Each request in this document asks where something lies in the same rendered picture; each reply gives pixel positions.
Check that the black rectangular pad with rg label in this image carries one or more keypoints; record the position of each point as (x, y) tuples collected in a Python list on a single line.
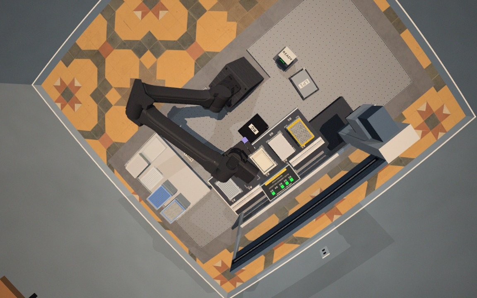
[(255, 127)]

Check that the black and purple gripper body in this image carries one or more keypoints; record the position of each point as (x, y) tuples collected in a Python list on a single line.
[(247, 148)]

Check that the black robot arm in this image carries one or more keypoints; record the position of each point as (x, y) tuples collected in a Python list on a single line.
[(141, 111)]

